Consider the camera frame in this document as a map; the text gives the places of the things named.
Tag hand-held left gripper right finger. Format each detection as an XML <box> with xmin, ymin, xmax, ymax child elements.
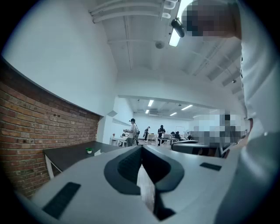
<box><xmin>142</xmin><ymin>145</ymin><xmax>238</xmax><ymax>224</ymax></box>

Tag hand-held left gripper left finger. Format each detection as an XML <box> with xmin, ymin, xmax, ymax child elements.
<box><xmin>32</xmin><ymin>145</ymin><xmax>157</xmax><ymax>224</ymax></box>

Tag person's right forearm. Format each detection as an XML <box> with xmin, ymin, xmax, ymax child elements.
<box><xmin>237</xmin><ymin>118</ymin><xmax>254</xmax><ymax>151</ymax></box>

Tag black office chair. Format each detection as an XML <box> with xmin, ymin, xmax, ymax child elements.
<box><xmin>171</xmin><ymin>140</ymin><xmax>200</xmax><ymax>154</ymax></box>

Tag white table leg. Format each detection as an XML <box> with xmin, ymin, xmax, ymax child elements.
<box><xmin>45</xmin><ymin>153</ymin><xmax>55</xmax><ymax>180</ymax></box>

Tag white table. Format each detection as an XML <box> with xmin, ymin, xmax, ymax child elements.
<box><xmin>110</xmin><ymin>135</ymin><xmax>129</xmax><ymax>147</ymax></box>
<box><xmin>157</xmin><ymin>134</ymin><xmax>189</xmax><ymax>147</ymax></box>

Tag person's white t-shirt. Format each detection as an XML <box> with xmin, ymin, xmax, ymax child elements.
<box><xmin>237</xmin><ymin>0</ymin><xmax>280</xmax><ymax>140</ymax></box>

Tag person's head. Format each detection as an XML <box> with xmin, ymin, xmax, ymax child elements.
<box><xmin>181</xmin><ymin>0</ymin><xmax>241</xmax><ymax>42</ymax></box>

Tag white ceiling pipes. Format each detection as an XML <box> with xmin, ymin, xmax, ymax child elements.
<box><xmin>88</xmin><ymin>0</ymin><xmax>179</xmax><ymax>24</ymax></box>

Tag black head-worn camera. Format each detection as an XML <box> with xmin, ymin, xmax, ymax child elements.
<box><xmin>171</xmin><ymin>18</ymin><xmax>186</xmax><ymax>38</ymax></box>

